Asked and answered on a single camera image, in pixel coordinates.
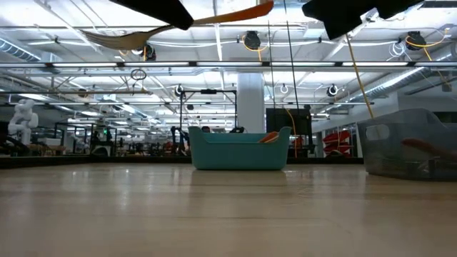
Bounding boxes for black gantry frame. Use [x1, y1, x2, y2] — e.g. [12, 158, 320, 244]
[179, 89, 238, 133]

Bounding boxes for red storage bins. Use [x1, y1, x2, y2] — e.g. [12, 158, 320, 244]
[322, 129, 353, 157]

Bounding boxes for orange hanging cable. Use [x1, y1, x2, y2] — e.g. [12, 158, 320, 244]
[284, 108, 298, 158]

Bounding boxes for white round pillar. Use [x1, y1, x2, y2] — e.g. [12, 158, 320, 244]
[236, 73, 266, 133]

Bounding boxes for black screen panel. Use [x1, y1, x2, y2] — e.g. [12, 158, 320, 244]
[266, 107, 315, 158]

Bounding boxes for yellow hanging cable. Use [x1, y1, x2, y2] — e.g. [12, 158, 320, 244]
[344, 34, 376, 121]

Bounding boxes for silver ventilation duct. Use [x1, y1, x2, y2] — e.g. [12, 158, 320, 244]
[0, 37, 64, 64]
[351, 42, 457, 104]

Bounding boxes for red handled fork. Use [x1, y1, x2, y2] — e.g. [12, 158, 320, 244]
[416, 158, 449, 176]
[401, 138, 457, 161]

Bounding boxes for black hanging cable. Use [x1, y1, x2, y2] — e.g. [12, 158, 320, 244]
[266, 19, 276, 109]
[283, 0, 300, 110]

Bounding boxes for black aluminium table frame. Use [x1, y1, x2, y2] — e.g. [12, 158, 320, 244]
[0, 156, 365, 165]

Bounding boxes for grey translucent plastic bin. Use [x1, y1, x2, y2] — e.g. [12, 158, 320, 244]
[356, 108, 457, 182]

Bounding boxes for teal plastic bin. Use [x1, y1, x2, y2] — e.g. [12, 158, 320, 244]
[188, 125, 292, 171]

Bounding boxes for black ceiling cable reel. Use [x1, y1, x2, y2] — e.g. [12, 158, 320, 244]
[241, 30, 269, 61]
[404, 28, 451, 54]
[130, 42, 158, 61]

